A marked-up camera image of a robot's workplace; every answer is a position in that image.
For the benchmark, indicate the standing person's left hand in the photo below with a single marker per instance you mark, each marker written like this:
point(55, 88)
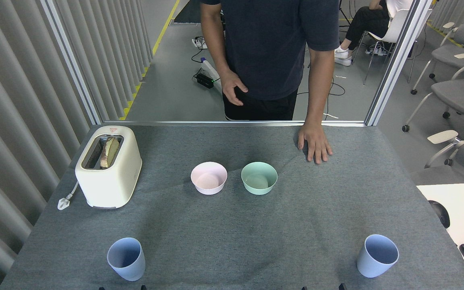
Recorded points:
point(314, 141)

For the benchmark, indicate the silver aluminium post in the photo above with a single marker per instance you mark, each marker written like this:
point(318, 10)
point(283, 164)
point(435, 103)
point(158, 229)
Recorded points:
point(397, 60)
point(71, 60)

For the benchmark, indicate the white power strip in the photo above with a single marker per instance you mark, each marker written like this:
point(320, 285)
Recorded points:
point(199, 42)

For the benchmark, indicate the silver aluminium crossbar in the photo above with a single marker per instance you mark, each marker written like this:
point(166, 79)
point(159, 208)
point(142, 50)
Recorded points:
point(199, 123)

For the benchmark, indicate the black computer mouse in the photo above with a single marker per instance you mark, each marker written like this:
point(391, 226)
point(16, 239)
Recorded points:
point(440, 213)

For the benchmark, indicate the standing person's right forearm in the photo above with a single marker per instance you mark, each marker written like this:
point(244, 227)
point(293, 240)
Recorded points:
point(216, 44)

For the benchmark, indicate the cream white toaster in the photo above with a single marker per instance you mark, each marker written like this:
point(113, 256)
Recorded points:
point(111, 185)

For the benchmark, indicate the standing person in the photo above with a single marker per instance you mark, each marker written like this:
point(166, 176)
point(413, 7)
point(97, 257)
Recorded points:
point(264, 48)

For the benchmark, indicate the blue plastic cup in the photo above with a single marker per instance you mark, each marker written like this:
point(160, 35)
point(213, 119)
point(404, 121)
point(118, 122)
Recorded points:
point(129, 266)
point(371, 264)

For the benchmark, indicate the white floor scrap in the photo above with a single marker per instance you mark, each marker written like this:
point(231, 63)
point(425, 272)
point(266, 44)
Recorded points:
point(330, 116)

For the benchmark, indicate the dark cloth covered table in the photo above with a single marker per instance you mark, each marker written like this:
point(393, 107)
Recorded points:
point(189, 12)

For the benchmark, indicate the standing person's right hand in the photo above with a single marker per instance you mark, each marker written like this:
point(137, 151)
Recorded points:
point(230, 86)

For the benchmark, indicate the black tripod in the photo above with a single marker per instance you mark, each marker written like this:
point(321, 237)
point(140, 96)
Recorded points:
point(343, 12)

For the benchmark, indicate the pink bowl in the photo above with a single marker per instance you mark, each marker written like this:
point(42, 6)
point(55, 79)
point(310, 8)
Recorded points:
point(209, 181)

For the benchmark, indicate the white plastic chair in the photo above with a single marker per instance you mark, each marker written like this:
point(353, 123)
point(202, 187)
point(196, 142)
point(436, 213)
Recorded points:
point(395, 28)

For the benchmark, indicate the grey pleated curtain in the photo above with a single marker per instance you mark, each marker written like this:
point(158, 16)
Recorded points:
point(14, 121)

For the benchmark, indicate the green bowl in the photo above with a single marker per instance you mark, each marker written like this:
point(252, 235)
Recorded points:
point(259, 181)

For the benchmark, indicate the bread slice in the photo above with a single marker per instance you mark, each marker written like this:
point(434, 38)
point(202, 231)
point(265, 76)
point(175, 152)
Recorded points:
point(110, 152)

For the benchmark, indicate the standing person's left forearm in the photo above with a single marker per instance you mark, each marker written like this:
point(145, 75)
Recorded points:
point(320, 84)

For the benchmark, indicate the seated person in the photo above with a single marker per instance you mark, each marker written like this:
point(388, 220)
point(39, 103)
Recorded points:
point(367, 20)

